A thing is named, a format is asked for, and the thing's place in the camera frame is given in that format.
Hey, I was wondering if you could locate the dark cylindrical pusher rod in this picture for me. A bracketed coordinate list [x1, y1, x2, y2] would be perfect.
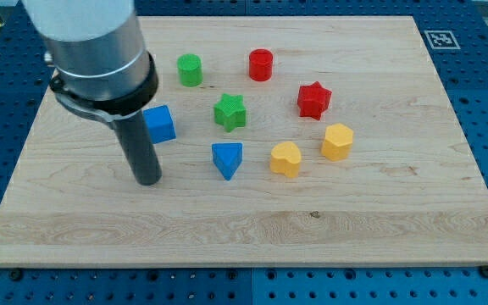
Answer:
[114, 110, 162, 186]

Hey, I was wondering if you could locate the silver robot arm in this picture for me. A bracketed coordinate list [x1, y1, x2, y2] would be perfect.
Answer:
[22, 0, 162, 186]

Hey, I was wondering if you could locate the blue triangle block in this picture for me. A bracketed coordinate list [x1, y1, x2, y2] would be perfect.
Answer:
[211, 142, 243, 180]

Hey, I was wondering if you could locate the blue cube block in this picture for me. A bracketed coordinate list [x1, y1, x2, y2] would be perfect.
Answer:
[143, 105, 176, 144]

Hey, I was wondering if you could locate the green cylinder block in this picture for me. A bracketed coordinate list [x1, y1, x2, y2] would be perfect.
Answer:
[177, 53, 202, 87]

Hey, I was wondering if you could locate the green star block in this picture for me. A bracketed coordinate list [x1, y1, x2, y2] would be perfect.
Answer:
[213, 93, 247, 132]

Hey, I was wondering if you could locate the red cylinder block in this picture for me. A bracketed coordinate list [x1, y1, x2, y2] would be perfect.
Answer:
[248, 48, 274, 81]

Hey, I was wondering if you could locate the yellow heart block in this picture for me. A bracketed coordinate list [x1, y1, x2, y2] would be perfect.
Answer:
[269, 141, 302, 178]

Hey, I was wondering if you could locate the light wooden board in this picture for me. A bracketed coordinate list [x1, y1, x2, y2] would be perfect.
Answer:
[0, 16, 488, 269]

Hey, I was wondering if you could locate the red star block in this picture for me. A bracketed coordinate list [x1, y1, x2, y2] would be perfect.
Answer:
[297, 81, 332, 120]

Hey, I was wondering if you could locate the yellow hexagon block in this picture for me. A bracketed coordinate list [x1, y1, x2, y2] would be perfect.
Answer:
[321, 123, 354, 161]

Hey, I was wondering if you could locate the white fiducial marker tag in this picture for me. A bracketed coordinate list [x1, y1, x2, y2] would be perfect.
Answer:
[424, 30, 460, 50]

